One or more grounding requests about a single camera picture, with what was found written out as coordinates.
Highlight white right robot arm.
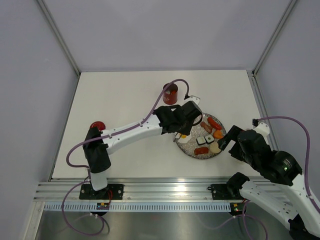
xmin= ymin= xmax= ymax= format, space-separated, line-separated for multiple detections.
xmin=217 ymin=122 xmax=320 ymax=240

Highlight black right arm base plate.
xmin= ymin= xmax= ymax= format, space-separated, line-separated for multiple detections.
xmin=207 ymin=183 xmax=244 ymax=200

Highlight aluminium front rail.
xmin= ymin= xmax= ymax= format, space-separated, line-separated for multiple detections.
xmin=33 ymin=177 xmax=228 ymax=203

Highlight speckled ceramic plate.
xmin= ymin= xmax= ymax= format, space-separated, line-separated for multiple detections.
xmin=173 ymin=113 xmax=227 ymax=160

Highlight aluminium frame post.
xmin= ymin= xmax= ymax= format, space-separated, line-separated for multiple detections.
xmin=34 ymin=0 xmax=81 ymax=78
xmin=251 ymin=0 xmax=299 ymax=77

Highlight toy red meat slab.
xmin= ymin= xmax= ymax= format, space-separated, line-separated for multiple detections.
xmin=194 ymin=147 xmax=209 ymax=156

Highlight toy steamed bun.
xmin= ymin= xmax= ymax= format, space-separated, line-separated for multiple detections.
xmin=209 ymin=142 xmax=221 ymax=154

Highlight toy fried egg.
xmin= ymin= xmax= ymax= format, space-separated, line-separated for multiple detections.
xmin=177 ymin=134 xmax=192 ymax=144

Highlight toy red sausage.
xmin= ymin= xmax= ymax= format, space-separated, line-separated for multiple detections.
xmin=207 ymin=116 xmax=222 ymax=130

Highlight red round lid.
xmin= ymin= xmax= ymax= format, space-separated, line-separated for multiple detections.
xmin=90 ymin=121 xmax=106 ymax=131

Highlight red cylindrical lunch container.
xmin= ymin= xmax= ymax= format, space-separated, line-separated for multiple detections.
xmin=162 ymin=83 xmax=178 ymax=105

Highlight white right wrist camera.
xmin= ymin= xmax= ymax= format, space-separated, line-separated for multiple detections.
xmin=252 ymin=118 xmax=270 ymax=137

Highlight toy orange chicken leg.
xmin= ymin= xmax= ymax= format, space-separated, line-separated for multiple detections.
xmin=213 ymin=129 xmax=224 ymax=140

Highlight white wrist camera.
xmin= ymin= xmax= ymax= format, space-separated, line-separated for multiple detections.
xmin=252 ymin=118 xmax=270 ymax=137
xmin=184 ymin=95 xmax=201 ymax=105

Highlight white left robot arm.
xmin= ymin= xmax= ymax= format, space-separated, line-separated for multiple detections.
xmin=82 ymin=97 xmax=202 ymax=199

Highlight white slotted cable duct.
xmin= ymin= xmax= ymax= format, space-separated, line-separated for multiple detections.
xmin=44 ymin=202 xmax=231 ymax=213

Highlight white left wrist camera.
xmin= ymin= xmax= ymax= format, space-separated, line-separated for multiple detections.
xmin=184 ymin=95 xmax=201 ymax=105

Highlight right aluminium frame post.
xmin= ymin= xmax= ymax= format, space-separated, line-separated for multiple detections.
xmin=251 ymin=0 xmax=299 ymax=77

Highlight toy brown meat chunk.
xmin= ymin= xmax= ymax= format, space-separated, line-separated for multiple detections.
xmin=200 ymin=121 xmax=213 ymax=134

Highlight steel serving tongs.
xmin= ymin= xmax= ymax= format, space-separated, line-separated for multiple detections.
xmin=173 ymin=133 xmax=181 ymax=143

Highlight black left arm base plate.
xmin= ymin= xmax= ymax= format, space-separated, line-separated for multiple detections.
xmin=79 ymin=184 xmax=124 ymax=200

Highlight sushi roll green centre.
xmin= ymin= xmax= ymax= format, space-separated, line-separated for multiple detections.
xmin=204 ymin=134 xmax=215 ymax=145

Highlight left aluminium frame post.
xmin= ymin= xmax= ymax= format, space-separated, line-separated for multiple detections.
xmin=34 ymin=0 xmax=81 ymax=78

